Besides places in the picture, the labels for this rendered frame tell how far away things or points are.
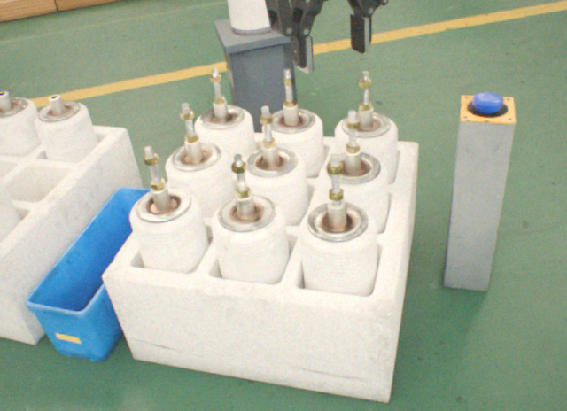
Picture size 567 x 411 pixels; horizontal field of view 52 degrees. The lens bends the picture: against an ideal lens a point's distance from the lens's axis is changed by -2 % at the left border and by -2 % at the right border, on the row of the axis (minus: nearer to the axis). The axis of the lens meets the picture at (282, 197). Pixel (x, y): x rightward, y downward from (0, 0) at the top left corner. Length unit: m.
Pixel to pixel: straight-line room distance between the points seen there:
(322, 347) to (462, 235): 0.29
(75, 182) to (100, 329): 0.26
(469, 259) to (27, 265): 0.69
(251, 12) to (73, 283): 0.58
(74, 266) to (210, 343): 0.29
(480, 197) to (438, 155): 0.44
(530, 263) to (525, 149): 0.36
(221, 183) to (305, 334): 0.26
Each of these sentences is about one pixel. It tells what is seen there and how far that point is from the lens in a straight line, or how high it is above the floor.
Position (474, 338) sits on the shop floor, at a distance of 0.94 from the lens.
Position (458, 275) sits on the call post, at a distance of 0.98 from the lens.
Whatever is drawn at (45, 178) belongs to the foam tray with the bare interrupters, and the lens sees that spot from 1.14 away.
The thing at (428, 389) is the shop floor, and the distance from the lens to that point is 0.87.
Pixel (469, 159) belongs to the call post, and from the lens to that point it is 0.84.
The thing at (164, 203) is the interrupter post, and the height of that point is 0.26.
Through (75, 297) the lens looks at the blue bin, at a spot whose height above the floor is 0.04.
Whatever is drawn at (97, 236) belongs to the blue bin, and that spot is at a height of 0.09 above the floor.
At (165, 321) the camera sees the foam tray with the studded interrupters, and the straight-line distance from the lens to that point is 0.85.
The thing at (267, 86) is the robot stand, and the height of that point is 0.20.
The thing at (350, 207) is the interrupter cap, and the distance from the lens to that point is 0.75.
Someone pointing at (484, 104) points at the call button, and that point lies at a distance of 0.82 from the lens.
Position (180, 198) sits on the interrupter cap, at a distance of 0.80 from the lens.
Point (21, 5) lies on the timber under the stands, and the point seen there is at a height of 0.05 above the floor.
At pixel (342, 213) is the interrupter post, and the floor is 0.27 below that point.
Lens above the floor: 0.71
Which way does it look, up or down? 37 degrees down
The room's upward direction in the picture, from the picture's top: 7 degrees counter-clockwise
